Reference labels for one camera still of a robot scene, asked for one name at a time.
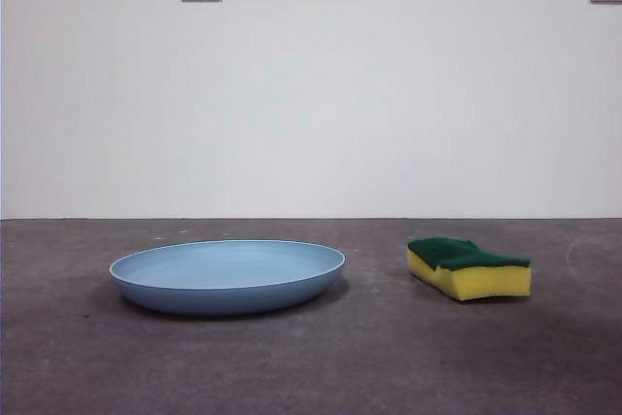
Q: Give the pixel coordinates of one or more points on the blue round plate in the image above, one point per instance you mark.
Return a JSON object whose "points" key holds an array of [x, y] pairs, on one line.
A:
{"points": [[228, 284]]}

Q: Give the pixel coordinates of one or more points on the yellow sponge with green pad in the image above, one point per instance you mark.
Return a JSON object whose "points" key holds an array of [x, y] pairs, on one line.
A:
{"points": [[486, 281]]}

